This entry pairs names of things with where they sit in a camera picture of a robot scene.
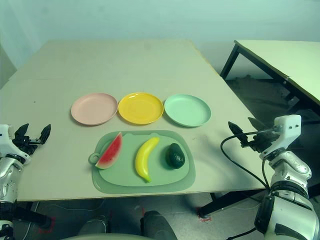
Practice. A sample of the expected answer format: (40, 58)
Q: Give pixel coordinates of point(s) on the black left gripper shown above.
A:
(23, 148)

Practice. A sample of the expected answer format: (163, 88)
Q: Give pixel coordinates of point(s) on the grey robot leg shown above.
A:
(157, 225)
(96, 227)

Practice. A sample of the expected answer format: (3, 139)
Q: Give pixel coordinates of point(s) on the mint green round plate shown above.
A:
(187, 110)

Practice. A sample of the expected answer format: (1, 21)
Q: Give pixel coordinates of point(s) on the black table leg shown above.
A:
(30, 216)
(225, 203)

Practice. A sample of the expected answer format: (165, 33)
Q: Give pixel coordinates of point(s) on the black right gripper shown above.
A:
(261, 141)

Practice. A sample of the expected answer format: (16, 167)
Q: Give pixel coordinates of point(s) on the side table with black frame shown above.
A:
(287, 55)

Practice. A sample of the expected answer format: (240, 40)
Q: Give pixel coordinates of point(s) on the grey right robot leg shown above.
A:
(157, 225)

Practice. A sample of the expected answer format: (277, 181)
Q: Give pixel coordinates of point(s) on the toy watermelon slice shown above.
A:
(111, 155)

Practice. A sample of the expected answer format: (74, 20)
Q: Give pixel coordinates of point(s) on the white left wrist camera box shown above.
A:
(3, 133)

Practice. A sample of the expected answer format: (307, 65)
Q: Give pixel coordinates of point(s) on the grey left robot leg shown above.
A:
(96, 227)

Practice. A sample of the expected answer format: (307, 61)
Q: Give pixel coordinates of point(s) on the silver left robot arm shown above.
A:
(7, 180)

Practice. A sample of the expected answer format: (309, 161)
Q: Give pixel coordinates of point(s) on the yellow toy banana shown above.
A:
(143, 157)

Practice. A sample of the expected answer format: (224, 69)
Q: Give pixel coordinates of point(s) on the yellow round plate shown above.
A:
(140, 108)

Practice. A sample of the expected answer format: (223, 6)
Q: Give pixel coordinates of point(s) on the dark green toy avocado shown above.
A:
(175, 157)

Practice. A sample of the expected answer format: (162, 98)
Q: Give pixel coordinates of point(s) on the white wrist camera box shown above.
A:
(287, 131)
(3, 133)

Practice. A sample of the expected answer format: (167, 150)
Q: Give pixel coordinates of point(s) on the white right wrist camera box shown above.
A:
(287, 131)

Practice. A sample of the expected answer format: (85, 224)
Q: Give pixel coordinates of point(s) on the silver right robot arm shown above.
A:
(287, 200)

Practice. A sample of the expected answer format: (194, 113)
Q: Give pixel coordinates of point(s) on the pink round plate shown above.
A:
(94, 110)

